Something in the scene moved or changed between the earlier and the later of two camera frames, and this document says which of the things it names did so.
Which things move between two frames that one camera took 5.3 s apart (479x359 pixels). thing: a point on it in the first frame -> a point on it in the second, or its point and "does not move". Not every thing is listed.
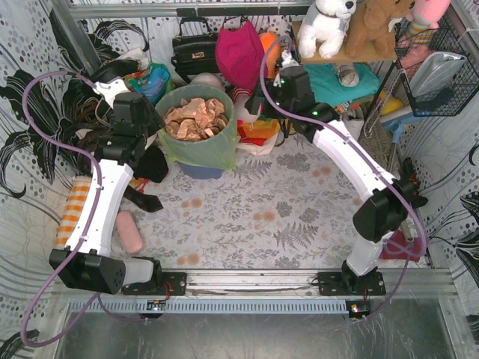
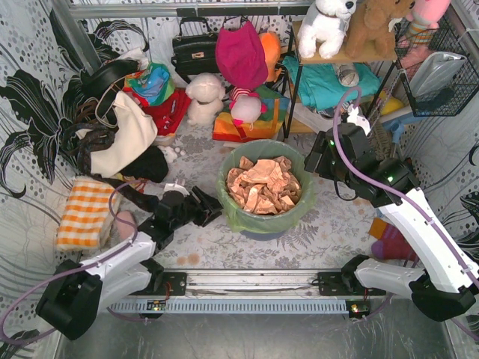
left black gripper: x=150 y=164 -> x=198 y=206
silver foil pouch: x=433 y=72 does not move
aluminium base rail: x=430 y=290 does not move
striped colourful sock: x=397 y=247 does not move
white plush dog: x=325 y=23 does not move
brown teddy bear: x=371 y=22 does not move
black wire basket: x=440 y=73 does not move
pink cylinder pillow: x=129 y=232 does not move
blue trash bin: x=200 y=173 -> x=262 y=235
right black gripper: x=255 y=103 -> x=316 y=156
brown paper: x=195 y=119 -> x=263 y=186
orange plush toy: x=268 y=39 does not move
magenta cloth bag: x=240 y=54 does not move
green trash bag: x=219 y=149 -> x=245 y=221
